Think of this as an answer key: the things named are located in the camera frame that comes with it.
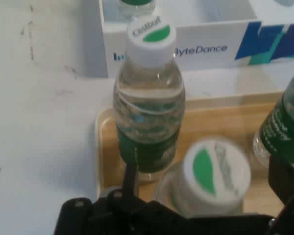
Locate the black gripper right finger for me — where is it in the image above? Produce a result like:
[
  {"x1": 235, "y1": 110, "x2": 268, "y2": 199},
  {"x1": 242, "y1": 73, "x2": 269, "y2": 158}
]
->
[{"x1": 268, "y1": 152, "x2": 294, "y2": 235}]

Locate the water bottle with green label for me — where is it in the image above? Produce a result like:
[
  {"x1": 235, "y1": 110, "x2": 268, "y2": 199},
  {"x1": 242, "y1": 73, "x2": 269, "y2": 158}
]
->
[
  {"x1": 153, "y1": 136, "x2": 252, "y2": 218},
  {"x1": 252, "y1": 65, "x2": 294, "y2": 169},
  {"x1": 114, "y1": 14, "x2": 186, "y2": 182},
  {"x1": 117, "y1": 0, "x2": 155, "y2": 18}
]

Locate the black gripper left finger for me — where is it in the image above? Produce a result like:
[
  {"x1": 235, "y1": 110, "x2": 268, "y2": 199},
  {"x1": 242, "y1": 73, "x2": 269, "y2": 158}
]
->
[{"x1": 54, "y1": 163, "x2": 162, "y2": 235}]

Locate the white box with blue print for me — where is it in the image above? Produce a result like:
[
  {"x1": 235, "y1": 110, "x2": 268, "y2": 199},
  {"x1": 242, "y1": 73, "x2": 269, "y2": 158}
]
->
[{"x1": 98, "y1": 0, "x2": 294, "y2": 78}]

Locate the wooden tray with cream rim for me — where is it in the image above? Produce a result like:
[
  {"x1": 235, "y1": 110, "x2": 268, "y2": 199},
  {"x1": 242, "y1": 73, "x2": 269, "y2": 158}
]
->
[{"x1": 94, "y1": 91, "x2": 294, "y2": 218}]

